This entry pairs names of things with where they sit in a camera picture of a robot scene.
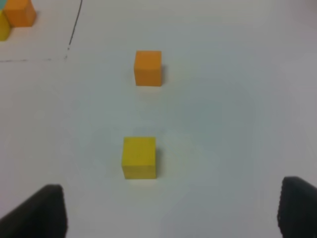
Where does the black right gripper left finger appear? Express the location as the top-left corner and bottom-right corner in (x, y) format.
(0, 184), (68, 238)

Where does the template yellow cube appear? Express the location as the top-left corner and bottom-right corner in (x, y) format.
(0, 10), (11, 41)

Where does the template teal cube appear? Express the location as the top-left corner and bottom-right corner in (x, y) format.
(0, 0), (7, 10)

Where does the template orange cube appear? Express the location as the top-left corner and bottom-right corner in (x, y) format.
(3, 0), (37, 27)

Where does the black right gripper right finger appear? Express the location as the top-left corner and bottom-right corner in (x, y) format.
(277, 177), (317, 238)

